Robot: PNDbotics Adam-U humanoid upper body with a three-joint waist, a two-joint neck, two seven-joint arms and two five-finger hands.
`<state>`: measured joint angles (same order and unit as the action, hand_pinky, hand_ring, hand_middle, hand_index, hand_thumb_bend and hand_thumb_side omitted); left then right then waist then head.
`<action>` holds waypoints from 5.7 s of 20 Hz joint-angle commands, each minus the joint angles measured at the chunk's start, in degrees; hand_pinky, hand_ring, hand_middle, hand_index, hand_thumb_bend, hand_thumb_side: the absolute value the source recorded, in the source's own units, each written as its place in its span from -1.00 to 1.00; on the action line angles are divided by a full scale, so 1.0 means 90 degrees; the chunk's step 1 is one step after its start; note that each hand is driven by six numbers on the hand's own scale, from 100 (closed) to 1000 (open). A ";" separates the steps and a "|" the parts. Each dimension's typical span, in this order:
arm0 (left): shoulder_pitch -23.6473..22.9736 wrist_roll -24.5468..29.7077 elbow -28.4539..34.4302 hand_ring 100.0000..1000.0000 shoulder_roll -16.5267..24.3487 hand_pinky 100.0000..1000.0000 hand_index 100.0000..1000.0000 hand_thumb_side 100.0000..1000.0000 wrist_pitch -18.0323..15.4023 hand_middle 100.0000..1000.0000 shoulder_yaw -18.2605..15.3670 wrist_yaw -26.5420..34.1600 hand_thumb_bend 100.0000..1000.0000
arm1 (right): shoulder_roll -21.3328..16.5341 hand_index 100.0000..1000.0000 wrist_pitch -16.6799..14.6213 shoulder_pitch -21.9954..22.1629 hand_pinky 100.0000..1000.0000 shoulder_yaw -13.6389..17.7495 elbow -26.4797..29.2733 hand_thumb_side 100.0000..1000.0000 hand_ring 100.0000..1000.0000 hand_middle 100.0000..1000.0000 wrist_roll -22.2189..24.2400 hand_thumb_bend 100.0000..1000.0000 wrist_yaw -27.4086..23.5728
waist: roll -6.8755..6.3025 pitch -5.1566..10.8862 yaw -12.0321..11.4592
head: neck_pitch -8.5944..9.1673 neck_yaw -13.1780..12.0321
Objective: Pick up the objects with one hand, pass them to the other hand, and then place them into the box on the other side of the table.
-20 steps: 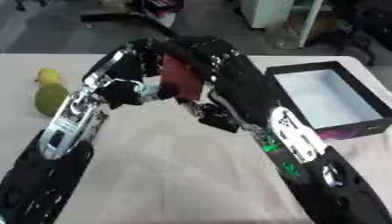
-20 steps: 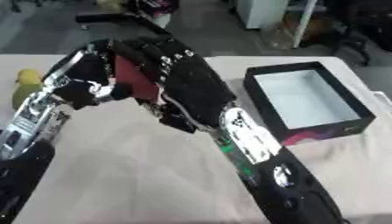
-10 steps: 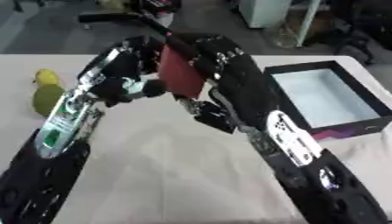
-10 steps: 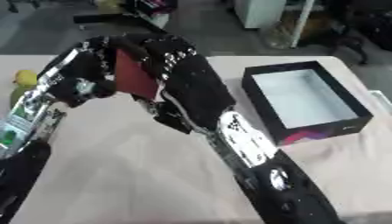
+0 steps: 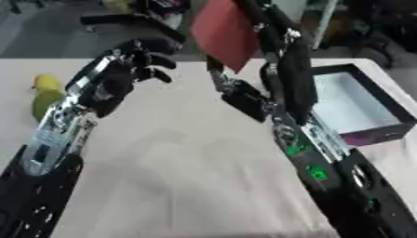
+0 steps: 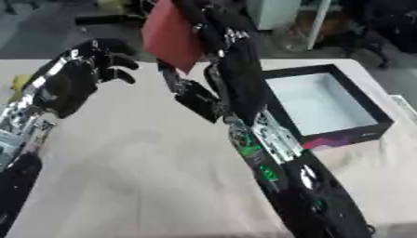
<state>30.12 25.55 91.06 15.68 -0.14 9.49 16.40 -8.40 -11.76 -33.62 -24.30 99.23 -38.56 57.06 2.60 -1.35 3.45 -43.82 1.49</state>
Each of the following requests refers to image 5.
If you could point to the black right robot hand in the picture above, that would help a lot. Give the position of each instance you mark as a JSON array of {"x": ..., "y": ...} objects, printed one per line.
[{"x": 296, "y": 77}]

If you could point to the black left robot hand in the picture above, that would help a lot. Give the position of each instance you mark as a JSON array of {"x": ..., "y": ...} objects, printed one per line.
[{"x": 116, "y": 82}]

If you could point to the red block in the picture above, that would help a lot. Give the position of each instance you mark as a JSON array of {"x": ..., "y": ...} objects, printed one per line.
[{"x": 223, "y": 31}]

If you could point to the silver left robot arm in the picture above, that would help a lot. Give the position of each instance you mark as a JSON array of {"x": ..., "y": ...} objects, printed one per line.
[{"x": 51, "y": 139}]

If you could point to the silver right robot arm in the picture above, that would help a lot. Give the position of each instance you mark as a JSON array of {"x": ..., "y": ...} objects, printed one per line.
[{"x": 336, "y": 179}]

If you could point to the black box with white inside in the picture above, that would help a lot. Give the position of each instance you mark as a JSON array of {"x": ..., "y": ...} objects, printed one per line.
[{"x": 353, "y": 102}]

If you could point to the yellow green toy pear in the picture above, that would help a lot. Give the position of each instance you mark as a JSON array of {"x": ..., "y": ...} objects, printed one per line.
[{"x": 46, "y": 96}]

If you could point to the dark chair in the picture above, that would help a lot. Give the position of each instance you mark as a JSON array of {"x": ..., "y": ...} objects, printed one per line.
[{"x": 391, "y": 46}]

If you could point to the white post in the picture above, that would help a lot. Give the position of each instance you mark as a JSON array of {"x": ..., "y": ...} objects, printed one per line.
[{"x": 324, "y": 21}]

